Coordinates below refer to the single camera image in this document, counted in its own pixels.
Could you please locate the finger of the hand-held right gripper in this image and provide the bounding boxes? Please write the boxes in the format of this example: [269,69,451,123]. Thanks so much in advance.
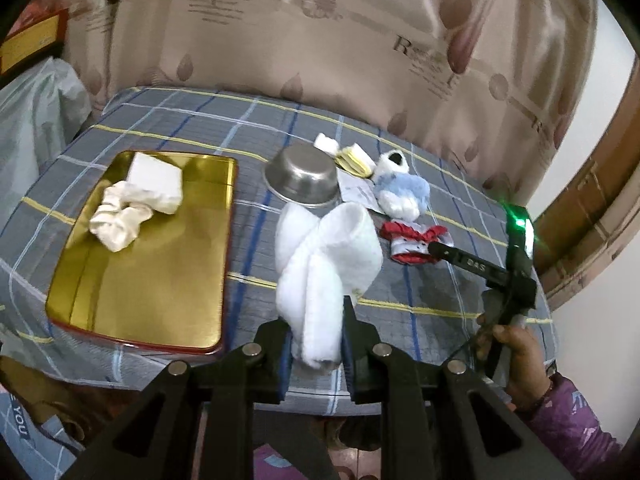
[427,242,508,286]

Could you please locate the white folded cloth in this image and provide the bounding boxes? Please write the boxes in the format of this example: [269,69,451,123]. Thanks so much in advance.
[125,152,183,216]

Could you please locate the gold tin tray red rim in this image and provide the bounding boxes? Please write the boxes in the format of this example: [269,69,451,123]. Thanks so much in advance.
[45,150,239,356]

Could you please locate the grey plaid bed sheet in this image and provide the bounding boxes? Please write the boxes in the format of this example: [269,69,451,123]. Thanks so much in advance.
[0,85,558,418]

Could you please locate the person's right forearm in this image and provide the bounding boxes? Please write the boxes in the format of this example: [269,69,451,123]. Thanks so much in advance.
[510,372,626,480]

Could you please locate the white towel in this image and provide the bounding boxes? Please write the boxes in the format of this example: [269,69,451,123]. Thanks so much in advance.
[274,201,383,372]

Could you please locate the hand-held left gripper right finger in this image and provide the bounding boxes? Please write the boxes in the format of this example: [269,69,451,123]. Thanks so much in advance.
[340,296,576,480]

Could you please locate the beige leaf print curtain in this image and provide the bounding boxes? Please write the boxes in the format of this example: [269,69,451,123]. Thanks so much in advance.
[62,0,601,206]

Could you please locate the brown wooden frame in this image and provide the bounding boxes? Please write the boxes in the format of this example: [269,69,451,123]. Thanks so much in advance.
[520,55,640,296]

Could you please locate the white paper sheet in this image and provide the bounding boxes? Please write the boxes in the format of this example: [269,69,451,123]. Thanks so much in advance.
[336,167,381,211]

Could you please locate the steel bowl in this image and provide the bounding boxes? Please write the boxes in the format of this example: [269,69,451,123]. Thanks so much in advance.
[263,142,340,207]

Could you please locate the blue and white fluffy sock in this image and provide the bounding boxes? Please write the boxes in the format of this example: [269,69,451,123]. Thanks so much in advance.
[372,151,432,222]

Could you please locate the blue checked cloth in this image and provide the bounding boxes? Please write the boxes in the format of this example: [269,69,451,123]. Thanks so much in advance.
[0,392,86,480]

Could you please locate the cream crumpled cloth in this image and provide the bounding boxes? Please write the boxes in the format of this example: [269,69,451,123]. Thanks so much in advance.
[89,181,153,253]

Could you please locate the red and yellow box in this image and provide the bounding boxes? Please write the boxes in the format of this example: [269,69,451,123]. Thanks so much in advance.
[0,7,71,78]

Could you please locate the red and white sock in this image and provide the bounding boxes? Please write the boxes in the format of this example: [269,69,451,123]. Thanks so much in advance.
[380,220,448,265]

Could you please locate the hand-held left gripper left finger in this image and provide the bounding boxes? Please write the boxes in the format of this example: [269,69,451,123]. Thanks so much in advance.
[62,319,341,480]

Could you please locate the person's right hand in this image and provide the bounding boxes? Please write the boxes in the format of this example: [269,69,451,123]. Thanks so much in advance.
[475,312,553,411]

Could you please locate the yellow and white cloth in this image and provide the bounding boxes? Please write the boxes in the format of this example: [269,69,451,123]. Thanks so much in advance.
[335,143,377,178]

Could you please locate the small white cloth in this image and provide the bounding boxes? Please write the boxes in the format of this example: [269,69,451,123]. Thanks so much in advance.
[314,131,343,156]

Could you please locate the pale plastic bag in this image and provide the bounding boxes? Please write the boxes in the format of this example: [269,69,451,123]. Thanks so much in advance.
[0,57,93,206]

